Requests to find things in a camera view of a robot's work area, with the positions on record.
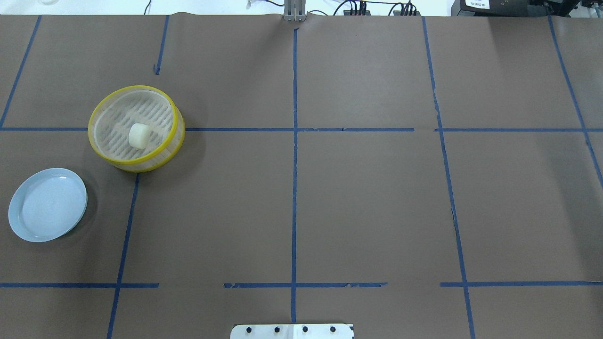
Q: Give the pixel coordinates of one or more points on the pale white steamed bun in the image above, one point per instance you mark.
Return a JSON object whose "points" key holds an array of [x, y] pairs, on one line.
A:
{"points": [[139, 136]]}

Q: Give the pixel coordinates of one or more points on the yellow round steamer basket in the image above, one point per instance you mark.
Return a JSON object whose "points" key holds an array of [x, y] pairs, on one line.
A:
{"points": [[111, 120]]}

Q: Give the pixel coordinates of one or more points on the black box device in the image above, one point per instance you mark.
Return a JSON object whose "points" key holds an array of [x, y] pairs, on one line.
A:
{"points": [[496, 8]]}

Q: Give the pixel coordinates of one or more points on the light blue plate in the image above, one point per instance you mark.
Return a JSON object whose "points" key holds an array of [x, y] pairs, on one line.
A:
{"points": [[47, 205]]}

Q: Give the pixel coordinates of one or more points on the aluminium frame post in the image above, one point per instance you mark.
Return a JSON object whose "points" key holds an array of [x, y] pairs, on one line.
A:
{"points": [[295, 10]]}

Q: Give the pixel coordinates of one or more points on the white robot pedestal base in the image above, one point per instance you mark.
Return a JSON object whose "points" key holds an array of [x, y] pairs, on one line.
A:
{"points": [[293, 331]]}

